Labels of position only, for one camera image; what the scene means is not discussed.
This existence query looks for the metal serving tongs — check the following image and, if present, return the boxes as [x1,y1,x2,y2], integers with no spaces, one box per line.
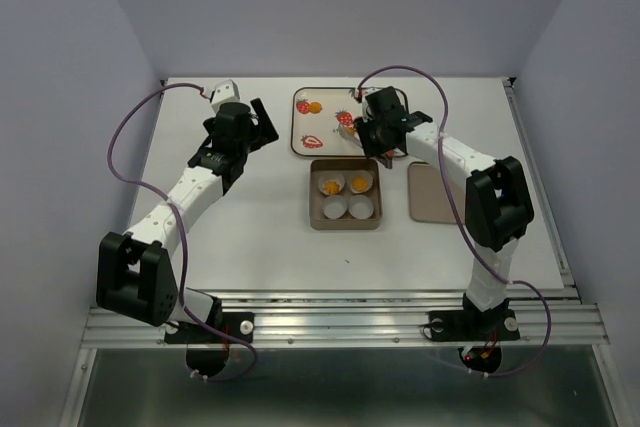
[335,124,395,169]

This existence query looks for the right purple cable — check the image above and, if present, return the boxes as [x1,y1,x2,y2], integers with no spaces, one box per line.
[355,65,554,382]

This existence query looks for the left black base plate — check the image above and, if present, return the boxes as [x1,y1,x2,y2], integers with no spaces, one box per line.
[163,311,257,377]

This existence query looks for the gold tin lid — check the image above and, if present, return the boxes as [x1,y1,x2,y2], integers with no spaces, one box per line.
[408,162,456,225]

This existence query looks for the strawberry pattern tray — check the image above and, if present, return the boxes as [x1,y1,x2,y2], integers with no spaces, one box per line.
[290,87,364,158]

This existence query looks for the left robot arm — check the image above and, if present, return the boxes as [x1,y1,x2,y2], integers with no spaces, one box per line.
[96,98,279,341]

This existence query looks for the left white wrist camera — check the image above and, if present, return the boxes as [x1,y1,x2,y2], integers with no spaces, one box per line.
[206,79,240,112]

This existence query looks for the aluminium rail frame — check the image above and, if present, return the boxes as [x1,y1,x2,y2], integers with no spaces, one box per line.
[62,77,638,426]

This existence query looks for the gold square tin box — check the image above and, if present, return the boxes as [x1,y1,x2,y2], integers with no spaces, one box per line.
[309,158,383,231]

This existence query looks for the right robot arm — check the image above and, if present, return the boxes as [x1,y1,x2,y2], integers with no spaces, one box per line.
[354,87,534,343]

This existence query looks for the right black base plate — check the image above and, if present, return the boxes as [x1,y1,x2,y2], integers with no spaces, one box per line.
[422,309,521,374]

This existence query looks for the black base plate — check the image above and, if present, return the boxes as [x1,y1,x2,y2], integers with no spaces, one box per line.
[163,311,257,377]
[422,309,521,374]

